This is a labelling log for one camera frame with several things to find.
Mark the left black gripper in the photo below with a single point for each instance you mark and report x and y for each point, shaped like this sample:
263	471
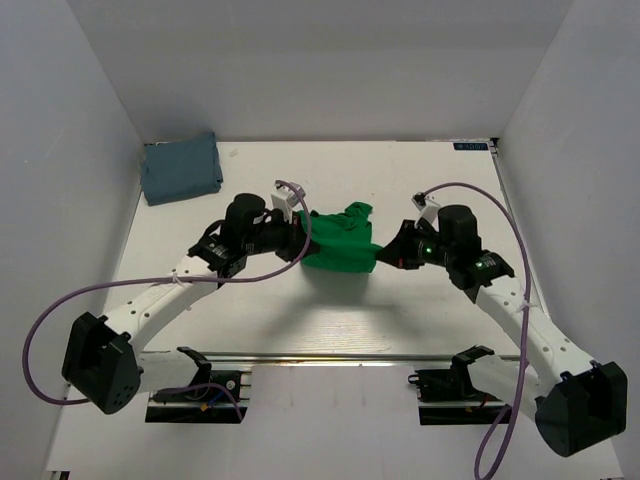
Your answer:
294	232

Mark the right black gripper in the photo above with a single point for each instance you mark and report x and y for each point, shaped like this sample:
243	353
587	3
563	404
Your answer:
399	252

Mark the green t shirt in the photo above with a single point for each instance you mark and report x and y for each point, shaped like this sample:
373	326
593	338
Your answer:
344	240

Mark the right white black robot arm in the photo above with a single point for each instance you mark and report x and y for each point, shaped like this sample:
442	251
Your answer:
574	400

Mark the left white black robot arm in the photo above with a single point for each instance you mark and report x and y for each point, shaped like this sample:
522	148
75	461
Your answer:
107	359

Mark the folded blue-grey t shirt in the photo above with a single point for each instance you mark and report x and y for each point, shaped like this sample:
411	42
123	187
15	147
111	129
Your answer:
181	170

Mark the blue label sticker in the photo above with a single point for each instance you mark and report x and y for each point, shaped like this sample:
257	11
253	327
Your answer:
470	146

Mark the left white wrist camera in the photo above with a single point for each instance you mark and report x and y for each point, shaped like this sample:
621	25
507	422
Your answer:
285	197

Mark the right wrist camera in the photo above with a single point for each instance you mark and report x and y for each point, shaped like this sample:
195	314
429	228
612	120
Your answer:
425	207

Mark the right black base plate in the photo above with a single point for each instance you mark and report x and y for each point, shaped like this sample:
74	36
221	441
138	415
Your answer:
442	402

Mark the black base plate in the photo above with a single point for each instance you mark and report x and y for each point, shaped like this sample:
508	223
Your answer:
225	404
442	402

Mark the aluminium table rail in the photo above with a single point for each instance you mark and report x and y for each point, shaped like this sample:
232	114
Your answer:
228	358

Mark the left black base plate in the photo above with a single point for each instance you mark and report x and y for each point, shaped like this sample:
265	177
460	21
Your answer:
225	404

